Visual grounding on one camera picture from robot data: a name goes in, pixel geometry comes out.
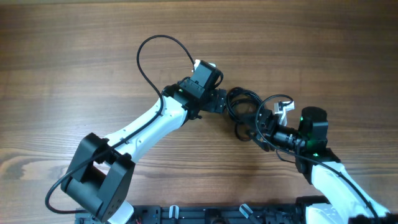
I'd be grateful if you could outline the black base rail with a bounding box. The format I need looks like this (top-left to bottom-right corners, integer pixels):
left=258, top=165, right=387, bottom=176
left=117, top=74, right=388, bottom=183
left=74, top=203, right=307, bottom=224

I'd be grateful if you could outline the black usb cable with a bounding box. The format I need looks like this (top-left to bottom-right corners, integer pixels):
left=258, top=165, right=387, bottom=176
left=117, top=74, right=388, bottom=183
left=225, top=86, right=265, bottom=142

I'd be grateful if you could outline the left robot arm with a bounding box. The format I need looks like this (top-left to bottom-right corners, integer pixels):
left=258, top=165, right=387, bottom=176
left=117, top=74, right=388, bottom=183
left=60, top=60, right=226, bottom=223

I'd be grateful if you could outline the right camera black cable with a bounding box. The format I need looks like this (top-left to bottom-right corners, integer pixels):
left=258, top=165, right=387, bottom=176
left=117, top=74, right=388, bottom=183
left=254, top=94, right=382, bottom=224

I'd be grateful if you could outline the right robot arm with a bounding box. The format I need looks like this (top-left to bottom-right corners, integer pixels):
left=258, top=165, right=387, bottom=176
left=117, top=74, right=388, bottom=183
left=242, top=106, right=397, bottom=223

